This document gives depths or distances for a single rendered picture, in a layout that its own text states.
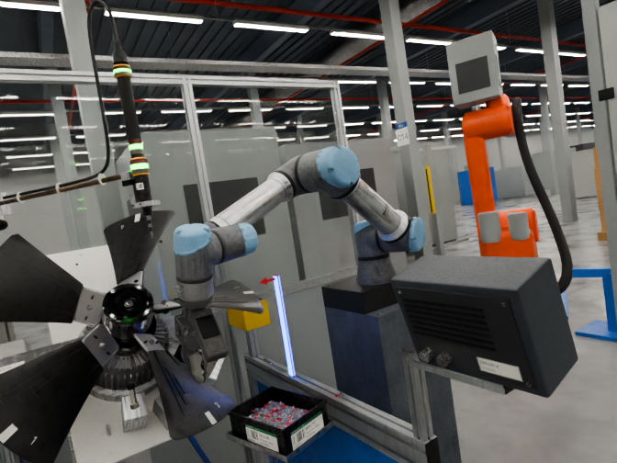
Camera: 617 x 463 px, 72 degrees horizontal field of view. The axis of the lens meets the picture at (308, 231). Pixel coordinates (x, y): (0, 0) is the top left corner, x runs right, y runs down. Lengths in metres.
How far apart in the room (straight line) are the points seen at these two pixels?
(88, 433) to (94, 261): 0.55
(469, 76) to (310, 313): 3.23
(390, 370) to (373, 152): 4.40
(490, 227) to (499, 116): 1.11
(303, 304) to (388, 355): 0.87
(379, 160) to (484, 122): 1.51
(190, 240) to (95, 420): 0.63
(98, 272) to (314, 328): 1.18
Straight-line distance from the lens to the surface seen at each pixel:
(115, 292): 1.17
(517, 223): 4.59
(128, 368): 1.26
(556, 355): 0.79
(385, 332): 1.45
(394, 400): 1.54
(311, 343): 2.32
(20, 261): 1.28
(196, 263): 0.89
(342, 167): 1.17
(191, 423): 1.06
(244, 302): 1.23
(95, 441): 1.32
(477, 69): 4.80
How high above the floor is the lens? 1.40
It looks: 4 degrees down
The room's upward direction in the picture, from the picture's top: 9 degrees counter-clockwise
